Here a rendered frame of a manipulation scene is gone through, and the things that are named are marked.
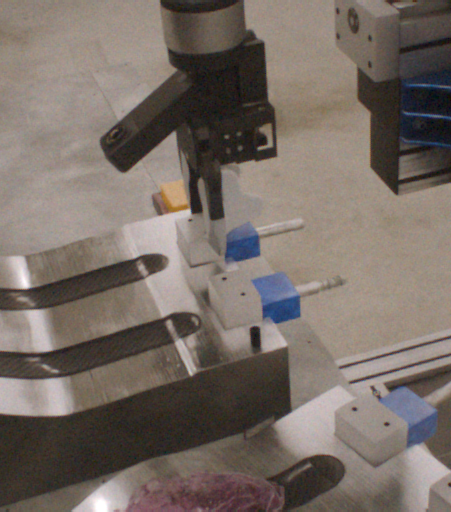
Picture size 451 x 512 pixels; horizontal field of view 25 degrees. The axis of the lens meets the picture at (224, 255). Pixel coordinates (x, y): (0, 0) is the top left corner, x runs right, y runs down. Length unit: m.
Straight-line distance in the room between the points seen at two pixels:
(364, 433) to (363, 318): 1.53
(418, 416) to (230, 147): 0.31
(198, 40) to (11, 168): 0.59
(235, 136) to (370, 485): 0.35
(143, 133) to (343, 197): 1.90
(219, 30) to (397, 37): 0.46
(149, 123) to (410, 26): 0.49
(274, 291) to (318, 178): 1.95
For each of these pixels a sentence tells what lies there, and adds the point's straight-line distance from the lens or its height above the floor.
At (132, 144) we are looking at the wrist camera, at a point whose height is 1.04.
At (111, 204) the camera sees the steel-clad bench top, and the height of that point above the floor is 0.80.
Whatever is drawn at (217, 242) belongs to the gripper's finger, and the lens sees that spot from 0.98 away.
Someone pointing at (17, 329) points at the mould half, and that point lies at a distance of 0.97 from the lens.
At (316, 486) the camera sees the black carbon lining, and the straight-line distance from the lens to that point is 0.84.
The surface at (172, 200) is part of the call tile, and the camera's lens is 1.22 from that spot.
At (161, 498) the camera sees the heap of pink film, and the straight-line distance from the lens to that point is 0.73.
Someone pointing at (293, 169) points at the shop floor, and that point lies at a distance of 2.94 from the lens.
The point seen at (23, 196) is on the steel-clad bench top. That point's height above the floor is 0.80.
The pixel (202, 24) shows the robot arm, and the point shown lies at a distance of 0.88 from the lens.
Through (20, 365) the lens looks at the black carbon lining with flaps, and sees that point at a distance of 0.93.
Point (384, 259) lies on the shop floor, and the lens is 2.55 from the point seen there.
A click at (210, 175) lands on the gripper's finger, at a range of 0.93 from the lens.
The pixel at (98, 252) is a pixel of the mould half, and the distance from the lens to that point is 1.06.
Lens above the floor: 1.47
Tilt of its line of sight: 35 degrees down
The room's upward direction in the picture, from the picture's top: 6 degrees counter-clockwise
